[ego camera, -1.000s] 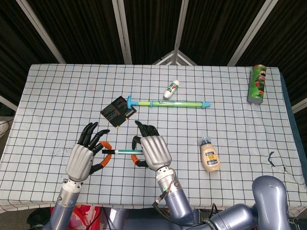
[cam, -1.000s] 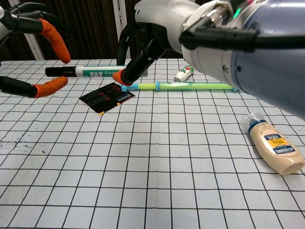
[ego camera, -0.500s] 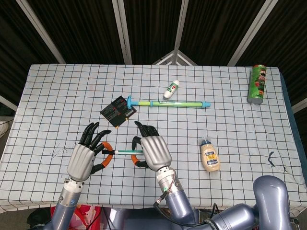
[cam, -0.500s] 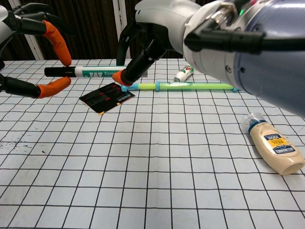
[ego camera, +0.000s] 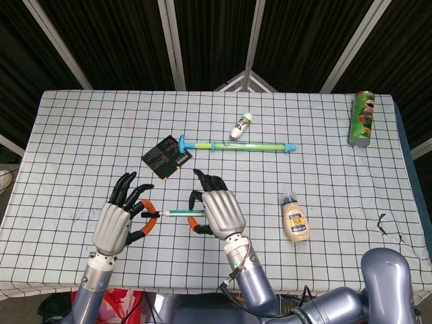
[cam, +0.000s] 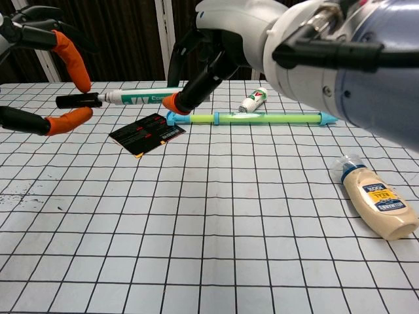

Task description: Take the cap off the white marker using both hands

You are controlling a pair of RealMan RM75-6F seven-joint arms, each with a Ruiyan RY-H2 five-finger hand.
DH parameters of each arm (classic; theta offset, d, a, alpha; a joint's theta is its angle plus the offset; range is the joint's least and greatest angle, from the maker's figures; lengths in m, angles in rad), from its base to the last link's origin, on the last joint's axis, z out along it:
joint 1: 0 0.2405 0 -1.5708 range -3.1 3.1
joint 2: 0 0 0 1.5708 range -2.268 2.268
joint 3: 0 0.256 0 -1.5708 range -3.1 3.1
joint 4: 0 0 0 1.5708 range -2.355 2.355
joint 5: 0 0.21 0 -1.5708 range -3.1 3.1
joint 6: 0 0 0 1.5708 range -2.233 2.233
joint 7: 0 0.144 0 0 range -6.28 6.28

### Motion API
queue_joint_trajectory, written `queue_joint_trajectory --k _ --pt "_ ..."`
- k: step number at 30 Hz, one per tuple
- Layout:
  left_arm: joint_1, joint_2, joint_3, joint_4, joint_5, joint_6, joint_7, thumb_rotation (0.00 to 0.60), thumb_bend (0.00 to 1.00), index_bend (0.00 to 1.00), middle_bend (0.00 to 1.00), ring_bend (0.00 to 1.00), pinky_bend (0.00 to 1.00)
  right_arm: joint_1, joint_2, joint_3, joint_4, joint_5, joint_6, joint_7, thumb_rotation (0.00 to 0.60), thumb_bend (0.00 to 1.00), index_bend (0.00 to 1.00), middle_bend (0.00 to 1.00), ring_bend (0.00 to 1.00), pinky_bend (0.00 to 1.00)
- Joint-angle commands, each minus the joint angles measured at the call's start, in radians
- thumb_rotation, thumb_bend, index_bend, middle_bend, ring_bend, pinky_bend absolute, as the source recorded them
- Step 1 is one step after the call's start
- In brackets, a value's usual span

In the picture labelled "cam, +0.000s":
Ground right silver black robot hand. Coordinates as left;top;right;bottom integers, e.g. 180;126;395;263
162;0;285;115

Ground left black orange-tipped robot hand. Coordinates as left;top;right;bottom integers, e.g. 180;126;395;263
0;5;99;137

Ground black marker cap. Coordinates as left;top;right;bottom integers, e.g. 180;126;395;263
55;92;102;109

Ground white green marker body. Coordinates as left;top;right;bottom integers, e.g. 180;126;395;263
99;87;185;107

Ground small white green-label bottle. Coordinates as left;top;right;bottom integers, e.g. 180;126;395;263
240;87;268;113

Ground green blue water squirter tube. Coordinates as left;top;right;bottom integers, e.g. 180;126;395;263
166;110;340;127

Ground black printed card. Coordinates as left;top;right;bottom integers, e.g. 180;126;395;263
109;113;188;159

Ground white black-checked tablecloth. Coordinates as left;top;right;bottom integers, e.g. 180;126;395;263
0;79;419;314

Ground beige mayonnaise squeeze bottle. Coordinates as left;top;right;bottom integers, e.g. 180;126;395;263
329;154;419;241

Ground white metal frame bar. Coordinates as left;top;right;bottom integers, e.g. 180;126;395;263
153;0;180;82
33;48;64;83

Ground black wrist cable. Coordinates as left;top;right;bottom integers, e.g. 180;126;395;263
272;6;419;70

